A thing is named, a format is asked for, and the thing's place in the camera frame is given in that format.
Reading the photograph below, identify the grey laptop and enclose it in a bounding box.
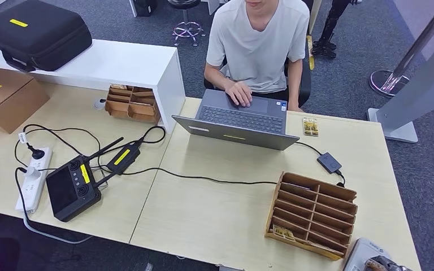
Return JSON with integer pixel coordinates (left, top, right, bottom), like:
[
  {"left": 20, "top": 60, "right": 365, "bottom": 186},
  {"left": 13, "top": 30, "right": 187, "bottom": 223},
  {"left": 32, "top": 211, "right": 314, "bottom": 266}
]
[{"left": 171, "top": 89, "right": 301, "bottom": 151}]

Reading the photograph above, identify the black office chair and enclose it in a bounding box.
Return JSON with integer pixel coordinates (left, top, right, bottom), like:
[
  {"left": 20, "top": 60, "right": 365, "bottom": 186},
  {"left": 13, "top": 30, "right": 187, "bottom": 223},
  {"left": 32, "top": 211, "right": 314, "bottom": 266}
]
[{"left": 203, "top": 56, "right": 312, "bottom": 108}]

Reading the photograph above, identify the brown cardboard box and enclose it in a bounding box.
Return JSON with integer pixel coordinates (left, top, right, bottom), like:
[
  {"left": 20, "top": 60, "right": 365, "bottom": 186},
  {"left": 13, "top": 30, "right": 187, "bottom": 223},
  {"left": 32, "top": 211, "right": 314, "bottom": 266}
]
[{"left": 0, "top": 68, "right": 50, "bottom": 134}]

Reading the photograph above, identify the black mains cable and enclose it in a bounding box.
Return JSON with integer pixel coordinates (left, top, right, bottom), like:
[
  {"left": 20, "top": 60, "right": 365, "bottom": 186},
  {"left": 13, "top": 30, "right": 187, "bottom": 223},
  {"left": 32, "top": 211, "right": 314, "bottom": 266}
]
[{"left": 13, "top": 124, "right": 107, "bottom": 173}]

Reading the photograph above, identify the white desk shelf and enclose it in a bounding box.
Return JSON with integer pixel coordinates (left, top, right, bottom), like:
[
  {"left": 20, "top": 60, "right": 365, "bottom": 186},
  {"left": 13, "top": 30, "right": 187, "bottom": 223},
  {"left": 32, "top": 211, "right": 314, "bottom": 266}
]
[{"left": 0, "top": 27, "right": 186, "bottom": 134}]

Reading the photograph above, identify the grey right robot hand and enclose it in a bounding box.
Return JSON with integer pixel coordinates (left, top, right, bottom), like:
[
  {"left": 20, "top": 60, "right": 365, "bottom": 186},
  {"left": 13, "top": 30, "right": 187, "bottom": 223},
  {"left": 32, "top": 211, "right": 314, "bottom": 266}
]
[{"left": 364, "top": 255, "right": 414, "bottom": 271}]

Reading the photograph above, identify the cardboard card organizer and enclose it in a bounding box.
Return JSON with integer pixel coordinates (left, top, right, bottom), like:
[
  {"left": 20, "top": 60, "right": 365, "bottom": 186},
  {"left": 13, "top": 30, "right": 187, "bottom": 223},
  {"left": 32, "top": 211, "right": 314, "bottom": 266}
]
[{"left": 264, "top": 171, "right": 358, "bottom": 261}]

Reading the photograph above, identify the thin black cable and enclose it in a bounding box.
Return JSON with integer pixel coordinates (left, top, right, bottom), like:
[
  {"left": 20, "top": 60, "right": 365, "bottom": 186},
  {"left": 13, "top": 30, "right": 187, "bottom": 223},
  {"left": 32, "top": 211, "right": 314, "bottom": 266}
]
[{"left": 14, "top": 167, "right": 29, "bottom": 216}]

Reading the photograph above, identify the black mains plug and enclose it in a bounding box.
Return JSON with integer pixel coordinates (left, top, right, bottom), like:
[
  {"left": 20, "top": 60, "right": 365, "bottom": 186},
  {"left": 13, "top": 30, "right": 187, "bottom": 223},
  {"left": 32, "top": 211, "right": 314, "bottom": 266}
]
[{"left": 27, "top": 143, "right": 46, "bottom": 160}]

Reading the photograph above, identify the person's right hand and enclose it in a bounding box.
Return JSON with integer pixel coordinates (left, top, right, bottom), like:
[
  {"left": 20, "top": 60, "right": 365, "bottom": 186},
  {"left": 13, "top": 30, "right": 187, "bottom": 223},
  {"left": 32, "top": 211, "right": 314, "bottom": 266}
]
[{"left": 224, "top": 81, "right": 254, "bottom": 108}]

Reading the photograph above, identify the black carrying case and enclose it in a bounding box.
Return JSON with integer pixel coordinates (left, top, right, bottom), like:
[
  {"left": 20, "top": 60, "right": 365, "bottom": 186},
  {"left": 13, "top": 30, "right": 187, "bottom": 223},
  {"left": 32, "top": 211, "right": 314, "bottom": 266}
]
[{"left": 0, "top": 0, "right": 93, "bottom": 72}]

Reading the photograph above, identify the white plug adapter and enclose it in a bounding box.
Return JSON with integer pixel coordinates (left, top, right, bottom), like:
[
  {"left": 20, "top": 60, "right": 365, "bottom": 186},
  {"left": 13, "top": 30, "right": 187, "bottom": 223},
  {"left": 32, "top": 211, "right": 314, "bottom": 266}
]
[{"left": 22, "top": 166, "right": 42, "bottom": 180}]

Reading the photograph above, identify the black bag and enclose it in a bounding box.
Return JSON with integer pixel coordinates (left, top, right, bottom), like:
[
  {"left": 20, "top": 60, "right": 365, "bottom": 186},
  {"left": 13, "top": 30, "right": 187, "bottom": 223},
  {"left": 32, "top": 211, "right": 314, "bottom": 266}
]
[{"left": 132, "top": 0, "right": 158, "bottom": 18}]

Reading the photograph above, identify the small cardboard divider tray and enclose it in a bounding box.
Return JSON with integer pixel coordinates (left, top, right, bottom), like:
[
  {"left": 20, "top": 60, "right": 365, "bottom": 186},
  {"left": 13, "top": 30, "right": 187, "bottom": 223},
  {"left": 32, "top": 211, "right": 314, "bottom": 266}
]
[{"left": 104, "top": 84, "right": 162, "bottom": 125}]

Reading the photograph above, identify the white power strip cord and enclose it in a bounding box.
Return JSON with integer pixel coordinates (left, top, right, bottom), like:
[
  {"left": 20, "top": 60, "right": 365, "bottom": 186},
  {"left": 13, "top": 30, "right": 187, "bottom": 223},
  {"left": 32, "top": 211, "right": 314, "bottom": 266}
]
[{"left": 22, "top": 211, "right": 92, "bottom": 244}]

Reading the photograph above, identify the black humanoid robot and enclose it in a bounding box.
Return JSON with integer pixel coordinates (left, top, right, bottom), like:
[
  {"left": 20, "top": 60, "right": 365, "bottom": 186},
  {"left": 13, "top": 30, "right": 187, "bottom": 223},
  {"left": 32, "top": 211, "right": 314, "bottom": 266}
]
[{"left": 311, "top": 0, "right": 353, "bottom": 59}]

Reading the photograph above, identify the black power brick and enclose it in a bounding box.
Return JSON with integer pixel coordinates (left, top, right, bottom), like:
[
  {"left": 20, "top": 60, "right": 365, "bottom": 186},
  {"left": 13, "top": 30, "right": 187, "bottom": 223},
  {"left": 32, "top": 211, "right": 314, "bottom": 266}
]
[{"left": 106, "top": 142, "right": 142, "bottom": 176}]

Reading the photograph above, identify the long black charger cable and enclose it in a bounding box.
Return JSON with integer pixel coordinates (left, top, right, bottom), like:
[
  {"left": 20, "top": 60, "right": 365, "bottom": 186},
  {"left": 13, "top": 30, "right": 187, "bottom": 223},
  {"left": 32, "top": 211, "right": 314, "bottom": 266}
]
[{"left": 101, "top": 125, "right": 348, "bottom": 188}]

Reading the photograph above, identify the chrome stanchion post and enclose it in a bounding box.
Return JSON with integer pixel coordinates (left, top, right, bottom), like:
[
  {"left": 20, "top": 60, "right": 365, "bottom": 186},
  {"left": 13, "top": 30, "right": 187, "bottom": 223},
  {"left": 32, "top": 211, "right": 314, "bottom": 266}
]
[{"left": 368, "top": 0, "right": 434, "bottom": 99}]

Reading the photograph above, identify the chrome base stool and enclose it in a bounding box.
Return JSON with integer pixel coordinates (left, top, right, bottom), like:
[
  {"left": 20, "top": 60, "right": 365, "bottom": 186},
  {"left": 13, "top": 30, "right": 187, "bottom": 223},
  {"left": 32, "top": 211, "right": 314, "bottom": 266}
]
[{"left": 166, "top": 0, "right": 206, "bottom": 47}]

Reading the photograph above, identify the short black hub cable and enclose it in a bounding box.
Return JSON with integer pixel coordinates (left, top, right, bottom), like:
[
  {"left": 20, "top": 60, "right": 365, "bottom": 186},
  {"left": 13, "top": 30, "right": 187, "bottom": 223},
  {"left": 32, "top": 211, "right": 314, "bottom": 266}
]
[{"left": 296, "top": 141, "right": 323, "bottom": 156}]

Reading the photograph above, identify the black USB hub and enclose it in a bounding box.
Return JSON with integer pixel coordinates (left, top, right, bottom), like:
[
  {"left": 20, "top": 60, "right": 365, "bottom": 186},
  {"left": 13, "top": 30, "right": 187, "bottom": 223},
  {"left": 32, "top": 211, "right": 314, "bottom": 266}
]
[{"left": 316, "top": 151, "right": 343, "bottom": 174}]

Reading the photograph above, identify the person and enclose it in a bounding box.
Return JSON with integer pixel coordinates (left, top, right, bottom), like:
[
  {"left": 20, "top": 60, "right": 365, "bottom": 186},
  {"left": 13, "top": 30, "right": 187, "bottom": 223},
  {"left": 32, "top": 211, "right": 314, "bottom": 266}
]
[{"left": 203, "top": 0, "right": 311, "bottom": 113}]

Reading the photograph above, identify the black remote controller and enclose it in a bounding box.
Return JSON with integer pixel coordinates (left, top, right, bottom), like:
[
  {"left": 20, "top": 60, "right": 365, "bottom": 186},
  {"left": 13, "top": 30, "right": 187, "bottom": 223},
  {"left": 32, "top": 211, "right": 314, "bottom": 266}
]
[{"left": 45, "top": 136, "right": 125, "bottom": 223}]

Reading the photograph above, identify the wooden desk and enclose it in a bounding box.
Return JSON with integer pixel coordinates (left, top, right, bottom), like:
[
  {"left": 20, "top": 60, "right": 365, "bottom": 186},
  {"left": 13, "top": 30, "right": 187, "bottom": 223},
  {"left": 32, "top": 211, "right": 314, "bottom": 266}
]
[{"left": 306, "top": 0, "right": 323, "bottom": 71}]

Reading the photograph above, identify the patterned card stack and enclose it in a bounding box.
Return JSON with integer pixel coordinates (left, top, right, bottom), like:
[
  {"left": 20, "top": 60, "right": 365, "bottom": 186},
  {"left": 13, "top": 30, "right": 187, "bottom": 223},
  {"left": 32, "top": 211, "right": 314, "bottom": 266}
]
[{"left": 272, "top": 224, "right": 296, "bottom": 242}]

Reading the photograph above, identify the patterned key card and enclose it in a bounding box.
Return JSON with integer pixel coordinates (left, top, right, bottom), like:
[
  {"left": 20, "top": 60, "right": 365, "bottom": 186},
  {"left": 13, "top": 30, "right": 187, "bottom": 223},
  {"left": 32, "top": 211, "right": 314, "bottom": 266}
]
[{"left": 302, "top": 117, "right": 319, "bottom": 137}]

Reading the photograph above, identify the white card reader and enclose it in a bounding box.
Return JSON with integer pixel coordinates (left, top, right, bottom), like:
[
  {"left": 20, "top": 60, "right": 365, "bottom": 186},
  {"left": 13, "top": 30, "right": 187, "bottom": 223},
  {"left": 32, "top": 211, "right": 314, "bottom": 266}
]
[{"left": 342, "top": 237, "right": 390, "bottom": 271}]

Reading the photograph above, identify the white power strip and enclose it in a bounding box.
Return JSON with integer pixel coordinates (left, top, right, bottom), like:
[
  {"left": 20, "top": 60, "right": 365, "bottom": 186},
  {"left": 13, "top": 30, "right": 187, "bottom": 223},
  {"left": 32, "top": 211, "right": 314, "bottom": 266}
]
[{"left": 15, "top": 147, "right": 53, "bottom": 214}]

